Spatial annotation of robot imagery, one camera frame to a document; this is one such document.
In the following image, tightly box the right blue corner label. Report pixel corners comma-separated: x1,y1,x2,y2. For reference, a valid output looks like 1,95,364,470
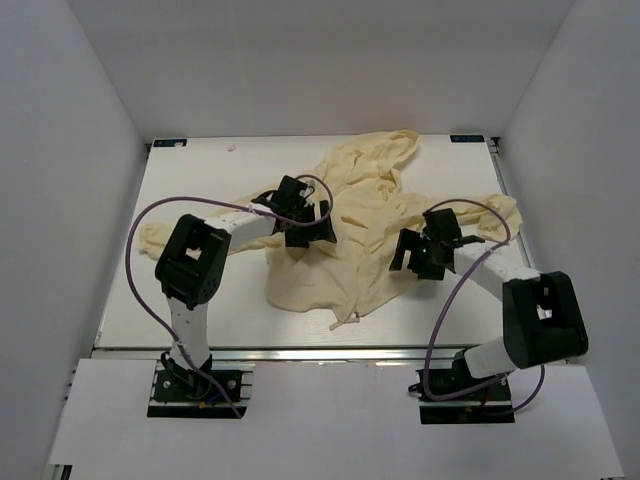
449,134,485,143

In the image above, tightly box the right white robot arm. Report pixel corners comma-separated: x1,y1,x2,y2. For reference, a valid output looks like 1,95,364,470
389,209,589,399

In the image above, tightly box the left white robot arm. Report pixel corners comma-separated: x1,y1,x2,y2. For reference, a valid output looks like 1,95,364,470
155,175,337,399

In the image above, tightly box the blue corner label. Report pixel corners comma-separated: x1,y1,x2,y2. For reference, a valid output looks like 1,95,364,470
152,138,187,148
449,134,485,143

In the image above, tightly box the cream yellow jacket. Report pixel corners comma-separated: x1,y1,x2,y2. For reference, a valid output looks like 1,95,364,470
138,129,524,331

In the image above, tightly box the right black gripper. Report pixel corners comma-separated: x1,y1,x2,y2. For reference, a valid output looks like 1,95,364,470
390,228,446,281

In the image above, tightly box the purple cable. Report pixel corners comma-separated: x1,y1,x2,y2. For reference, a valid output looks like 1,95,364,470
423,199,547,414
124,174,335,420

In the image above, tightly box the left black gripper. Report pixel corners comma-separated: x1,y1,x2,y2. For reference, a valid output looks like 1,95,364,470
283,200,334,247

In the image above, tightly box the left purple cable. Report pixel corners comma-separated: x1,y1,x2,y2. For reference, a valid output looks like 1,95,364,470
124,174,335,420

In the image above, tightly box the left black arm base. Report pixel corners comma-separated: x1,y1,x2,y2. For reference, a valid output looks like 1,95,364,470
147,364,253,420

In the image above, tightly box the left blue corner label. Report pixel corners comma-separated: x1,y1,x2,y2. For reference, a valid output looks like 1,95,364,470
152,138,187,148

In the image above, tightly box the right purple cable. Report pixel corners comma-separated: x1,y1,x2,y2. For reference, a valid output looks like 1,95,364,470
423,199,547,414

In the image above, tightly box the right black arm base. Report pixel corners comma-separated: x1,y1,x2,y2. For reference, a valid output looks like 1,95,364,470
407,369,515,425

